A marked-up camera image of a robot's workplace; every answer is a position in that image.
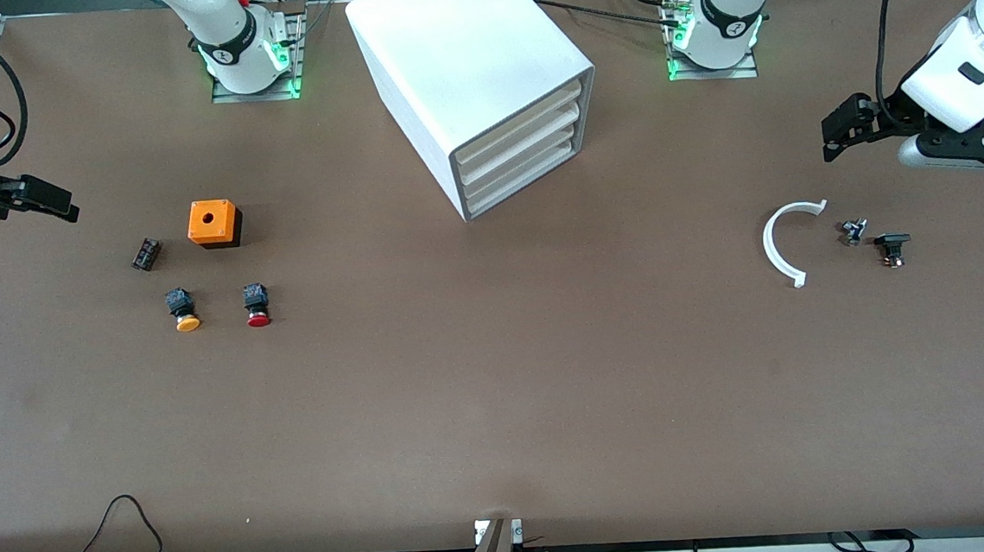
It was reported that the red push button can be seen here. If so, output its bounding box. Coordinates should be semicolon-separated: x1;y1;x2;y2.
241;280;274;330

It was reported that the yellow push button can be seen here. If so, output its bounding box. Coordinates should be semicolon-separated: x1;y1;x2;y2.
165;285;202;334

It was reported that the white drawer cabinet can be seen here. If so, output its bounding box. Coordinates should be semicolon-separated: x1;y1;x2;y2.
345;0;606;230

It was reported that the small black terminal block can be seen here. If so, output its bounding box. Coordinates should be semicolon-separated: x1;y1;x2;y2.
130;237;165;272

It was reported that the white curved plastic part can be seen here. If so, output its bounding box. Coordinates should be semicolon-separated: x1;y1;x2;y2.
760;199;835;291

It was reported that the orange box with hole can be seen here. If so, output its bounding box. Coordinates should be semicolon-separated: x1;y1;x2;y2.
186;198;244;251

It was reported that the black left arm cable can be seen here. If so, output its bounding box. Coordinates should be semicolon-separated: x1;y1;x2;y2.
869;0;917;124

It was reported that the small black switch part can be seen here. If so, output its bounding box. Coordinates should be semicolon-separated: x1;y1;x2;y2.
873;232;914;270

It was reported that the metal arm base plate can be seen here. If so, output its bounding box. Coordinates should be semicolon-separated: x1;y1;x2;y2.
662;0;760;85
206;10;309;106

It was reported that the black cable behind cabinet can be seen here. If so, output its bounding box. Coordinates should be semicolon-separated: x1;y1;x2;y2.
531;0;688;38

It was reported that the thin black looped cable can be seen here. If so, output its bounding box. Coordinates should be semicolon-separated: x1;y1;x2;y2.
68;492;165;552

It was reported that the black cable at table edge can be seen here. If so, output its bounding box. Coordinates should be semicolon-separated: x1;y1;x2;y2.
826;525;917;552

